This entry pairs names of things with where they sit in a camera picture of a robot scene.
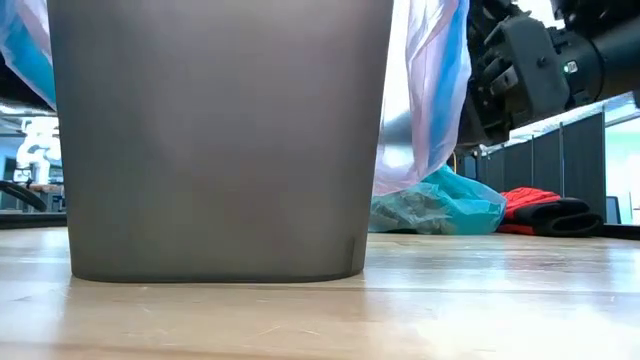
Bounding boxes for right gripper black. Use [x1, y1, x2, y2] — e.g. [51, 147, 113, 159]
[457, 0, 571, 149]

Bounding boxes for green plastic trash bag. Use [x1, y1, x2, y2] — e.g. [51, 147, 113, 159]
[368, 164, 508, 237]

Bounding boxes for dark grey waste bin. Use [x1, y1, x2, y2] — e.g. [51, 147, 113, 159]
[45, 0, 395, 284]

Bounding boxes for black room divider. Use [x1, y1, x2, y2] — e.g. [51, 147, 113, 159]
[457, 112, 607, 221]

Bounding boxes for red black work glove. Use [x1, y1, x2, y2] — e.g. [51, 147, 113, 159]
[496, 187, 605, 238]

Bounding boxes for black corrugated hose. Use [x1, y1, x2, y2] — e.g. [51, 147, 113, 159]
[0, 179, 49, 213]

